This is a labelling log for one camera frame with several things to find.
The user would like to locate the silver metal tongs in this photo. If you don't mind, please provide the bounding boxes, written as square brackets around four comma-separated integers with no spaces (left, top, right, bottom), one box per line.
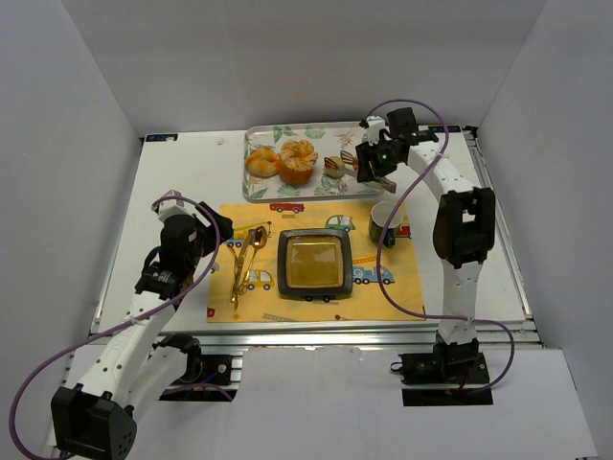
[339,150,397,194]

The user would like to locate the small round bread bun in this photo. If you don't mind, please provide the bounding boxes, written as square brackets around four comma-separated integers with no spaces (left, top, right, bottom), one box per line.
[324,156,346,178]

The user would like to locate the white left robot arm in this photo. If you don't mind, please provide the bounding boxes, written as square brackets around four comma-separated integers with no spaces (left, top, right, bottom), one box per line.
[51,198,234,459]

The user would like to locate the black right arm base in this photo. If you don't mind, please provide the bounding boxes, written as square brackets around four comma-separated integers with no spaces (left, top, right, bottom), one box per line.
[390,353,494,407]

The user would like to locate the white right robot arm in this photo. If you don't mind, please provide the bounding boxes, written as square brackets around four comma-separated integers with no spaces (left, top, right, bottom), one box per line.
[355,107,495,360]

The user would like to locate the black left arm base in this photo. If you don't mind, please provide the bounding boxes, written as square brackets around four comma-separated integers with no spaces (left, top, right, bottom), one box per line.
[153,333,237,403]

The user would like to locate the orange sugared bundt bread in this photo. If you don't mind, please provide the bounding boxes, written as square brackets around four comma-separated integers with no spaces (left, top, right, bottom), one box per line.
[277,140,318,185]

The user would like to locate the orange twisted bread roll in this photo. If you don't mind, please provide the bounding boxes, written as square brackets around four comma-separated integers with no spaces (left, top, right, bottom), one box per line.
[244,147,279,178]

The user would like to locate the gold knife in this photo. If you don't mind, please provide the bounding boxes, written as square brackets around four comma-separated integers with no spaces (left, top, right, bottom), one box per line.
[231,229,255,309]

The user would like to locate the floral white serving tray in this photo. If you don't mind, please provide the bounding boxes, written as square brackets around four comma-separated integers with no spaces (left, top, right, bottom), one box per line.
[242,122,382,202]

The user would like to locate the gold spoon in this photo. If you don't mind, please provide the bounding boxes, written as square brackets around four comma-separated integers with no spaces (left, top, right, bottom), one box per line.
[239,225,268,294]

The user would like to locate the dark green mug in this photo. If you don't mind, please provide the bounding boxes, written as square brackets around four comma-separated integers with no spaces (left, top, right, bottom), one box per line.
[369,201,403,248]

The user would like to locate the gold fork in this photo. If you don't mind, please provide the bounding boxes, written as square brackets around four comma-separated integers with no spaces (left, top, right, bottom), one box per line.
[231,256,241,311]

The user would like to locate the yellow vehicle print placemat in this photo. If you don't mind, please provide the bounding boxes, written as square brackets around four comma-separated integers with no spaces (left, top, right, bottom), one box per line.
[207,201,425,324]

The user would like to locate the blue label left corner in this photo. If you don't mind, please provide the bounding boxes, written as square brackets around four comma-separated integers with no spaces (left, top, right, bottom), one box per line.
[145,133,178,143]

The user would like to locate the black square amber plate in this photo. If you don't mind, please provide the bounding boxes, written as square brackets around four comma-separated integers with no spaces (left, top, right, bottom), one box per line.
[277,228,353,303]

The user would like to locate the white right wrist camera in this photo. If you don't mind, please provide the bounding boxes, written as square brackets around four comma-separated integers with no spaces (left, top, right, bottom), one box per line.
[360,116,386,146]

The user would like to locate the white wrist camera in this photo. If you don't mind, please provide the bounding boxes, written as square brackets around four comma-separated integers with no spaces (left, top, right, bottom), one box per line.
[151,190,191,222]
[360,116,386,146]

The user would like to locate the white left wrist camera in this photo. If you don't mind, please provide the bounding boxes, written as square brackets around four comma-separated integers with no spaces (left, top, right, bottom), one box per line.
[151,190,191,222]

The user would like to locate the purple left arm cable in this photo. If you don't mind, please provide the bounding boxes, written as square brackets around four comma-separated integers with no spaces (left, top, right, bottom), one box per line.
[9,194,236,456]

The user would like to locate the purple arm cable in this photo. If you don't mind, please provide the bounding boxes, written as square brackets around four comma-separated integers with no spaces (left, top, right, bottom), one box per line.
[361,99,516,393]
[9,194,236,456]

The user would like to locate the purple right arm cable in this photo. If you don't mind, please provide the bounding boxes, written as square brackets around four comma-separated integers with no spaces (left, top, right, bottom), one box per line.
[361,99,516,393]

